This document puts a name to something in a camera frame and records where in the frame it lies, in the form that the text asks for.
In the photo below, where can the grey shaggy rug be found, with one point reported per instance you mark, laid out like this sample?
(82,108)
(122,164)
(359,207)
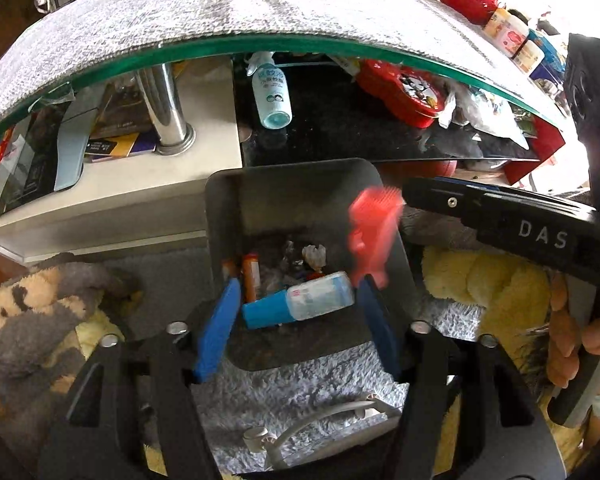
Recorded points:
(290,390)

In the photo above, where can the grey table mat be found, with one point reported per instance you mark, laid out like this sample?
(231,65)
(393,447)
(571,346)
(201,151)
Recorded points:
(230,5)

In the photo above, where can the chrome table leg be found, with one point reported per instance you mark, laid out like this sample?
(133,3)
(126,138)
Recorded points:
(167,115)

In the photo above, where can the red plastic piece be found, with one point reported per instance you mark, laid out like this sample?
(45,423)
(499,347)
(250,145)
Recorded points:
(375,230)

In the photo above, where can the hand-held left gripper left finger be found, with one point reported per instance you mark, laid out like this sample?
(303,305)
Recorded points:
(217,330)

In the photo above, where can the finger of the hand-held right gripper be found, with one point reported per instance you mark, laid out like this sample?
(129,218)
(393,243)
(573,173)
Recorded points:
(445,200)

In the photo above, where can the person's right hand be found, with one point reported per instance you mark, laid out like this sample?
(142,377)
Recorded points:
(565,355)

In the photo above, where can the light blue spray bottle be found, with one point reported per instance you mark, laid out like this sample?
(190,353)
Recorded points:
(270,95)

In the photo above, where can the red cardboard box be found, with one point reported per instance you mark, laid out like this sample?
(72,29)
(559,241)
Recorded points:
(540,155)

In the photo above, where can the blue tin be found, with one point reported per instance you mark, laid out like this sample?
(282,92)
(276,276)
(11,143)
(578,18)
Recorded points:
(550,55)

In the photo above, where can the brown grey fluffy blanket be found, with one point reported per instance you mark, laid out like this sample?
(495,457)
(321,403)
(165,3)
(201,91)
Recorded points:
(35,320)

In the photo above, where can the blue and white bottle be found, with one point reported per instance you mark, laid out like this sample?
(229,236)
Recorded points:
(320,296)

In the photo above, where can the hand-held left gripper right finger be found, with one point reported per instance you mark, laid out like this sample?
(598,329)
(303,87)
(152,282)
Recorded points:
(380,330)

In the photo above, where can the clear bag of packets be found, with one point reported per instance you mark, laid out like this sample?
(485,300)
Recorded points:
(490,115)

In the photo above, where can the yellow fluffy blanket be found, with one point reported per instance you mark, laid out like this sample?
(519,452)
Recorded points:
(485,285)

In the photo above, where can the black trash bin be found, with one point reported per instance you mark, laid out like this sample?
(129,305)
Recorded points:
(280,200)

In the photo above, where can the orange bottle with red cap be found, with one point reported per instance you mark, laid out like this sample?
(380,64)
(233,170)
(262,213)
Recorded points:
(251,275)

